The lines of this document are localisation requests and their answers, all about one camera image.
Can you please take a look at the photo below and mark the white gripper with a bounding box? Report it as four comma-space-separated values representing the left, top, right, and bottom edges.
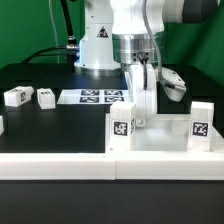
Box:
128, 64, 157, 128

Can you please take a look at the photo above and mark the white square table top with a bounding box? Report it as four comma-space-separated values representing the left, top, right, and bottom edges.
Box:
105, 113, 224, 155

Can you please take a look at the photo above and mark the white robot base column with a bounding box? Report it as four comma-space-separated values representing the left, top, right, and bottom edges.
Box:
74, 0, 121, 77

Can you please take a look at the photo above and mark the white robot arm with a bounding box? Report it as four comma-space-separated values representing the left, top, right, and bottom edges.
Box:
110, 0, 221, 127

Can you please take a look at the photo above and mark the white left fence piece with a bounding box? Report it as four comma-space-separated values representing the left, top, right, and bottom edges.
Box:
0, 115, 4, 136

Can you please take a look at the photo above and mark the white marker base plate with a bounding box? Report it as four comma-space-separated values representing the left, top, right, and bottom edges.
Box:
57, 89, 130, 105

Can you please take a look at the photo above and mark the black cable bundle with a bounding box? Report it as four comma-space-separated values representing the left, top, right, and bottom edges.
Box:
21, 0, 81, 68

